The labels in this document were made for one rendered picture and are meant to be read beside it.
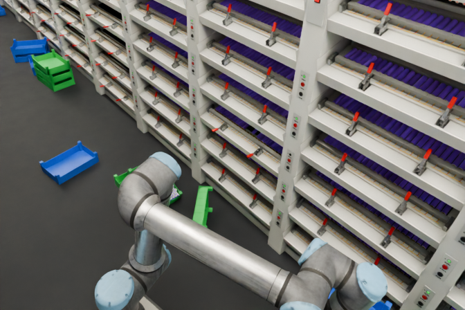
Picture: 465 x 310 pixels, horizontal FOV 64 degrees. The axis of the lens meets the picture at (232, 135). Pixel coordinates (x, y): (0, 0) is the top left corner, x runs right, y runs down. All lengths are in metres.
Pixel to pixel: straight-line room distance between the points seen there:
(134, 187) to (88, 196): 1.40
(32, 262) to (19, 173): 0.75
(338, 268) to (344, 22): 0.76
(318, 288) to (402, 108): 0.62
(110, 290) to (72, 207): 0.96
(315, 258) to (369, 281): 0.14
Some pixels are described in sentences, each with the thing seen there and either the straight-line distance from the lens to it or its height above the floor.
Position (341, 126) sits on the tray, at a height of 0.93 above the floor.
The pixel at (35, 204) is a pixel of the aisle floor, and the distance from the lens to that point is 2.57.
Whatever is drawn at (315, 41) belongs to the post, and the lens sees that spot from 1.38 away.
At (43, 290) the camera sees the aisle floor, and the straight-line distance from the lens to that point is 2.18.
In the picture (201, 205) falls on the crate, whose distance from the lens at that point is 2.07.
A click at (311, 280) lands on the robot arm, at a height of 0.92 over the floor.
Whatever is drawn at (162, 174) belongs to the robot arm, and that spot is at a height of 0.94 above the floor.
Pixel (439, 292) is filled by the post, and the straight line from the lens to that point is 1.61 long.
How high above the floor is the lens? 1.75
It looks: 38 degrees down
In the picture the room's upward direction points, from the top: 3 degrees clockwise
